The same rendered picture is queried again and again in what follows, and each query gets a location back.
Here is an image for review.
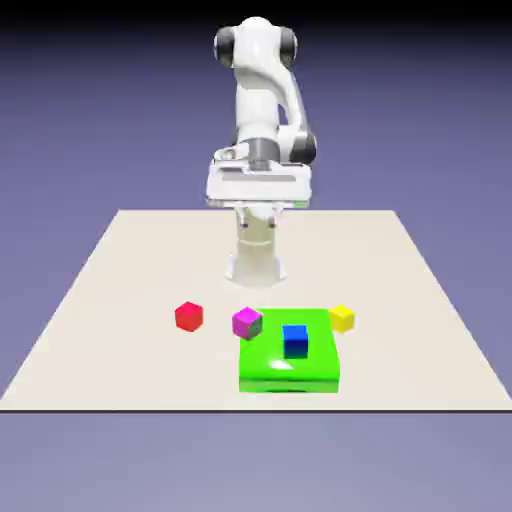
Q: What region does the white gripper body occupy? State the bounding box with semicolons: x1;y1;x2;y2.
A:
204;158;314;210

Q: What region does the small magenta cube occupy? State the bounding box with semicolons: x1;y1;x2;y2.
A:
231;306;264;342

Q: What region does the small red cube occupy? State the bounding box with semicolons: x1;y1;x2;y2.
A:
174;300;205;333

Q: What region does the small yellow cube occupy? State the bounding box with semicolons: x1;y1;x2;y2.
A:
328;304;356;334

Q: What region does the small blue cube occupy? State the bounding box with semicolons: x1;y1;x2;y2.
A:
281;324;310;360

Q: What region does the large green box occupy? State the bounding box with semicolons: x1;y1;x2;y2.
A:
238;307;341;395

